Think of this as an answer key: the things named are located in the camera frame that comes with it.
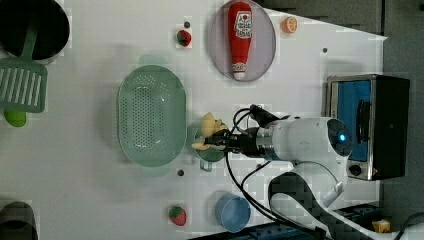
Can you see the strawberry toy near blue cup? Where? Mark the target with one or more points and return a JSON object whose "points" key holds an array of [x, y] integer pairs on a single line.
{"points": [[177, 215]]}

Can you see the dark cylinder at corner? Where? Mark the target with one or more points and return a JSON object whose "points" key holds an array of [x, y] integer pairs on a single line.
{"points": [[18, 222]]}

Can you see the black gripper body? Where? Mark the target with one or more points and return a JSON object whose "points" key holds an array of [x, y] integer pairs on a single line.
{"points": [[244, 143]]}

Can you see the lime green utensil handle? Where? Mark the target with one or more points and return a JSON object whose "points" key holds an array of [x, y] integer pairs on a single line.
{"points": [[15, 118]]}

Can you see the red ketchup bottle plush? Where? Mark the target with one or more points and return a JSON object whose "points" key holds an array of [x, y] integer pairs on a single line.
{"points": [[240, 21]]}

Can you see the green oval colander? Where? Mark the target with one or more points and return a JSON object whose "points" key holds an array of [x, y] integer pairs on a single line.
{"points": [[151, 116]]}

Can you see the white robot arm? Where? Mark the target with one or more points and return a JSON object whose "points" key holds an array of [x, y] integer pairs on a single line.
{"points": [[318, 149]]}

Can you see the strawberry toy near plate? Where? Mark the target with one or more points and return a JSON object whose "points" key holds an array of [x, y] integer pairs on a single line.
{"points": [[184, 38]]}

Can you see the yellow plush banana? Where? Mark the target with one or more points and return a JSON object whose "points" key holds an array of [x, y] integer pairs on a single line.
{"points": [[209, 126]]}

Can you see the grey round plate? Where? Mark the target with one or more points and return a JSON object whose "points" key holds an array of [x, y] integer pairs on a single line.
{"points": [[262, 48]]}

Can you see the orange slice toy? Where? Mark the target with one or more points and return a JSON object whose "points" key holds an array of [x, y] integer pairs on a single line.
{"points": [[289, 25]]}

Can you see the green slotted spatula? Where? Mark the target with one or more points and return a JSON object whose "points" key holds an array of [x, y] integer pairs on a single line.
{"points": [[24, 81]]}

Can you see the blue metal frame rail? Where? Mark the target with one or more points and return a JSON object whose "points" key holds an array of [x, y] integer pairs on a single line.
{"points": [[362, 215]]}

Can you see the green mug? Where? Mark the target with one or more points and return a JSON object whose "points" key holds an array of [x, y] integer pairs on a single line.
{"points": [[207, 158]]}

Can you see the black utensil holder cup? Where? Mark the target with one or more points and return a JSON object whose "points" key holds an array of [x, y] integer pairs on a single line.
{"points": [[53, 32]]}

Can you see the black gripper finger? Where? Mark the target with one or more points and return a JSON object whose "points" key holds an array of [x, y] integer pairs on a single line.
{"points": [[219, 141]]}

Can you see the silver black toaster oven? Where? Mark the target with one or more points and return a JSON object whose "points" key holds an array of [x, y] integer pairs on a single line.
{"points": [[375, 110]]}

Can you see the blue cup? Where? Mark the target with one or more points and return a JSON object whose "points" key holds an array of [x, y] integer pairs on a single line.
{"points": [[232, 212]]}

